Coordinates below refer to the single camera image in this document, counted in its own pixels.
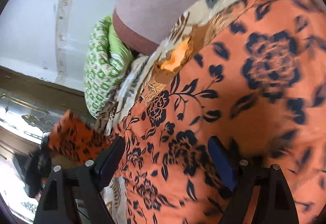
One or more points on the orange black floral garment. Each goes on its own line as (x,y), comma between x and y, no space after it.
(258,85)

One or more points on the green white patterned pillow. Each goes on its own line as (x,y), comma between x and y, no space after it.
(107,62)

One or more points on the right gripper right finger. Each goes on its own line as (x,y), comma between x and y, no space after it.
(239,176)

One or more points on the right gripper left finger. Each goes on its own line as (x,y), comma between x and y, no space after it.
(85,182)

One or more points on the brown wooden glass cabinet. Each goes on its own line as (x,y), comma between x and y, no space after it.
(29,108)

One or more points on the beige leaf print blanket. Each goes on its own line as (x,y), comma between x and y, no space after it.
(191,21)

